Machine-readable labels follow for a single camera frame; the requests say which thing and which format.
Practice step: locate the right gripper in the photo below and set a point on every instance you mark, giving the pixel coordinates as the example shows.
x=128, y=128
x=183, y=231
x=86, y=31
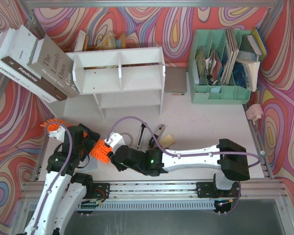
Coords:
x=111, y=155

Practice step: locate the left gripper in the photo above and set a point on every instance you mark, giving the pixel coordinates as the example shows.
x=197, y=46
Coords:
x=88, y=138

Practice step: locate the orange microfiber duster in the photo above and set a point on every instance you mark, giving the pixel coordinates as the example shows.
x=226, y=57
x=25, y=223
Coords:
x=100, y=151

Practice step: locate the white black utility knife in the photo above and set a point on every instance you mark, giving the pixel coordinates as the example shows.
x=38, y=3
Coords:
x=140, y=137

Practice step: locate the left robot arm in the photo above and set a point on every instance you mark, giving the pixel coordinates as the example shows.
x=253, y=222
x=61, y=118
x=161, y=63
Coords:
x=63, y=188

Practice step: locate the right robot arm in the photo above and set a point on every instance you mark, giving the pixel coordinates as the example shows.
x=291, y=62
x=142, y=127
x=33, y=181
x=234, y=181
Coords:
x=227, y=157

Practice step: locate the white wooden bookshelf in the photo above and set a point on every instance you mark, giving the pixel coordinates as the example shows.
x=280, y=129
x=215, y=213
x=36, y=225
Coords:
x=117, y=78

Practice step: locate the masking tape roll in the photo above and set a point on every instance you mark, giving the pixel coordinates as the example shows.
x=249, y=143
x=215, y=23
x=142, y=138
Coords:
x=127, y=138

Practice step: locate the yellow blue calculator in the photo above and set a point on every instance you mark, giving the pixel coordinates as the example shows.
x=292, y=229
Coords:
x=93, y=164

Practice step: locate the yellow sticky note pad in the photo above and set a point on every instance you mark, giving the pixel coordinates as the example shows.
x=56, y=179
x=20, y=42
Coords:
x=167, y=141

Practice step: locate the brown Lonely Ones book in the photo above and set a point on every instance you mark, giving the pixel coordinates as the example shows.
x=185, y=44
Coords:
x=55, y=66

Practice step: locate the books behind shelf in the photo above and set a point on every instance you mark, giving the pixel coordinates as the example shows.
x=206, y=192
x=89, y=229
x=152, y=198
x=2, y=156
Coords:
x=108, y=42

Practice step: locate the white brown Fredonia book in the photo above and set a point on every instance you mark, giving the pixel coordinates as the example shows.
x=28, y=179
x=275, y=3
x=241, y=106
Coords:
x=17, y=47

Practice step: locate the green desk organizer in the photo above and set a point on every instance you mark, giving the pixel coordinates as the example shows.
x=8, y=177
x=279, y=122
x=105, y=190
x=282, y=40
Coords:
x=211, y=67

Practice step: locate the pink pig figurine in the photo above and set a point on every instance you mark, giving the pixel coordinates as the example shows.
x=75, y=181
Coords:
x=254, y=113

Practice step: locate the open white paperback book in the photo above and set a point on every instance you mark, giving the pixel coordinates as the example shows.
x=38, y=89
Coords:
x=251, y=69

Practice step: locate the grey blue yellow books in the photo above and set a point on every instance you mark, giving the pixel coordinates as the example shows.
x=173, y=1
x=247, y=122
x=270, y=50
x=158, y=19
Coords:
x=253, y=43

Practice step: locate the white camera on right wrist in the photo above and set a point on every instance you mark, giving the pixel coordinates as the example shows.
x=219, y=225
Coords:
x=115, y=141

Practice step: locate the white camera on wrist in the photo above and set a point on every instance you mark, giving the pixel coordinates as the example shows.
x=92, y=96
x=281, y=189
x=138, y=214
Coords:
x=115, y=141
x=58, y=134

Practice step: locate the white camera on left wrist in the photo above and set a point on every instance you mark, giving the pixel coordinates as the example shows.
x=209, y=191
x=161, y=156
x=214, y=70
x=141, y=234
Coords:
x=58, y=134

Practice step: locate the aluminium rail with mounts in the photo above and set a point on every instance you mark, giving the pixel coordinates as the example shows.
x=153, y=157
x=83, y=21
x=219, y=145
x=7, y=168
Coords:
x=161, y=190

